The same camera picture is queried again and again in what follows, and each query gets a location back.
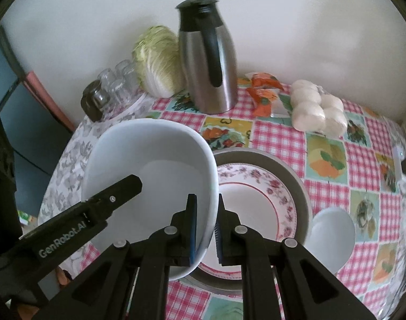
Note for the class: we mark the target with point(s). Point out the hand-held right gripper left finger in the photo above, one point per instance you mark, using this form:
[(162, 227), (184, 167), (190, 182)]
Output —
[(193, 226)]

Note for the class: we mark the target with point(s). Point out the green packet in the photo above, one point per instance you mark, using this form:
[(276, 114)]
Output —
[(26, 217)]

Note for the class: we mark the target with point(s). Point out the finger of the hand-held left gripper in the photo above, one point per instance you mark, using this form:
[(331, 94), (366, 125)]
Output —
[(118, 193)]

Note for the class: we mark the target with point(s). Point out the steel thermos jug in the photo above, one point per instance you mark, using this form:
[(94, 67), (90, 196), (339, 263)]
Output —
[(203, 66)]

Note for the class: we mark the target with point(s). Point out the blue cabinet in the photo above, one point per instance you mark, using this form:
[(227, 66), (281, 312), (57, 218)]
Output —
[(26, 133)]

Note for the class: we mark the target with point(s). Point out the glass cups on tray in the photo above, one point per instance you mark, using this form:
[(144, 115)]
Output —
[(93, 101)]

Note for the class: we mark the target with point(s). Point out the pink floral rimmed plate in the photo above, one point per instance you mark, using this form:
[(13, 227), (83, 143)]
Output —
[(256, 206)]

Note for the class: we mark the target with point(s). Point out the small white bowl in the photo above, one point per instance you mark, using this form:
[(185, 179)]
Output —
[(333, 233)]

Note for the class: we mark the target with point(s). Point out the large white bowl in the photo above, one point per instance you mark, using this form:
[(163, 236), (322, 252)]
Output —
[(149, 150)]

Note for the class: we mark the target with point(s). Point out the bag of white buns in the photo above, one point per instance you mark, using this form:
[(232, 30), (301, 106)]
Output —
[(318, 110)]

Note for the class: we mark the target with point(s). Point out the pink board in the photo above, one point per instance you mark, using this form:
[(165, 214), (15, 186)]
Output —
[(48, 98)]

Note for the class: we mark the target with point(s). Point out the pink checkered fruit tablecloth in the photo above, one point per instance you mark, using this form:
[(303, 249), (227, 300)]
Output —
[(326, 186)]

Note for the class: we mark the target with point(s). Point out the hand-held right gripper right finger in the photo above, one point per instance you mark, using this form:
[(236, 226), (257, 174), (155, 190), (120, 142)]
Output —
[(219, 240)]

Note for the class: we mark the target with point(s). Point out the clear drinking glass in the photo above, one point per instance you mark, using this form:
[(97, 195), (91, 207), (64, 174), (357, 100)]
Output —
[(106, 77), (123, 69), (122, 90)]

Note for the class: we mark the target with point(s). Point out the napa cabbage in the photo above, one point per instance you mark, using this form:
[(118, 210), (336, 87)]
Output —
[(159, 60)]

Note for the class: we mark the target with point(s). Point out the orange snack packet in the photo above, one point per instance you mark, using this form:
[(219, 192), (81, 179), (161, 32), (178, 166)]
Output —
[(264, 80), (264, 101)]

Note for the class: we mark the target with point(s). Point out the stainless steel plate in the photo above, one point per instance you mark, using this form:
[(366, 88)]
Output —
[(299, 186)]

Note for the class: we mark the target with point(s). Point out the small white device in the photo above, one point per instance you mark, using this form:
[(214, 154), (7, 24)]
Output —
[(398, 156)]

